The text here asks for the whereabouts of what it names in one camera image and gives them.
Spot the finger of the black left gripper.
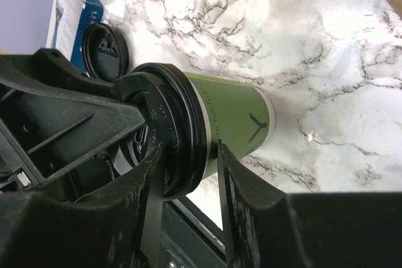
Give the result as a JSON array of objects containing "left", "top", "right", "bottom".
[
  {"left": 1, "top": 54, "right": 145, "bottom": 186},
  {"left": 31, "top": 48, "right": 112, "bottom": 95}
]

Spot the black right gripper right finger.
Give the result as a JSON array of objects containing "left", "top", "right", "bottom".
[{"left": 217, "top": 144, "right": 401, "bottom": 267}]

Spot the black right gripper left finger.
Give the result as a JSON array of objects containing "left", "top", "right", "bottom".
[{"left": 1, "top": 146, "right": 164, "bottom": 267}]

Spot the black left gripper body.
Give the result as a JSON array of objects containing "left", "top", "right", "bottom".
[{"left": 0, "top": 85, "right": 145, "bottom": 203}]

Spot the green paper cup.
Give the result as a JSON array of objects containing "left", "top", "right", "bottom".
[{"left": 185, "top": 73, "right": 275, "bottom": 178}]

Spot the black plastic cup lid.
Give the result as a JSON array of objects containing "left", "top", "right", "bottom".
[{"left": 111, "top": 63, "right": 210, "bottom": 200}]

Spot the razor blister pack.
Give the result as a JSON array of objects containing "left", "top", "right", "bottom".
[{"left": 46, "top": 0, "right": 104, "bottom": 72}]

